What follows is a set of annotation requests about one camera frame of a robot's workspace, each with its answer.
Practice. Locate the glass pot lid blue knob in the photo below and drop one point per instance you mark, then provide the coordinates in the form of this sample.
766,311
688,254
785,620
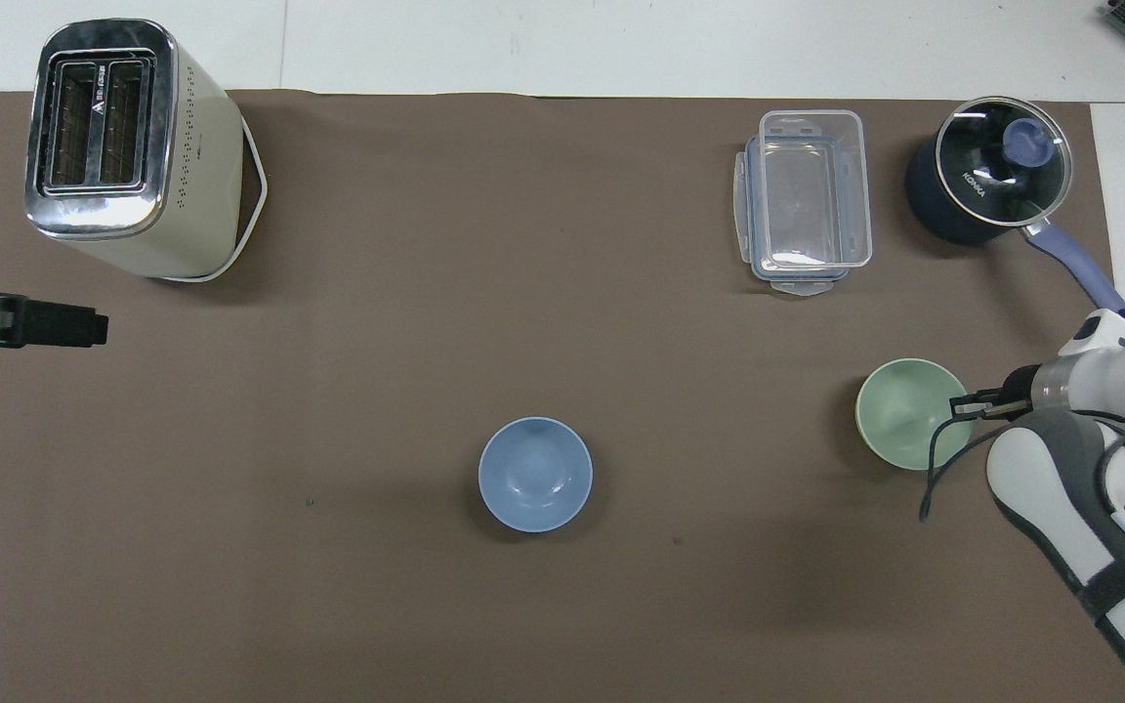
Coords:
987,161

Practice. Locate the blue bowl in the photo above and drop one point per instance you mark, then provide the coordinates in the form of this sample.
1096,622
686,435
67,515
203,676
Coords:
535,475

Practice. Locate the green bowl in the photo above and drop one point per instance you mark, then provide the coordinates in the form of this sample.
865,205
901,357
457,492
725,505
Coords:
899,415

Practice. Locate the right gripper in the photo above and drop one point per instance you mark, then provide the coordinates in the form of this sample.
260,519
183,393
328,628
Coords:
1020,391

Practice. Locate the clear lid with blue seal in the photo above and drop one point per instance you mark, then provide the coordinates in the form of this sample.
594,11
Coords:
797,285

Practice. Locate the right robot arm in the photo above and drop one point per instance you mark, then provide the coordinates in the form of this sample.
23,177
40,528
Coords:
1061,498

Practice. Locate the cream and chrome toaster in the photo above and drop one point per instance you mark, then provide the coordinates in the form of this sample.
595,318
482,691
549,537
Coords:
133,220

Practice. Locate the clear plastic container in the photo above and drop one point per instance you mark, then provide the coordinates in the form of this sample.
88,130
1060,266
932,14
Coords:
813,195

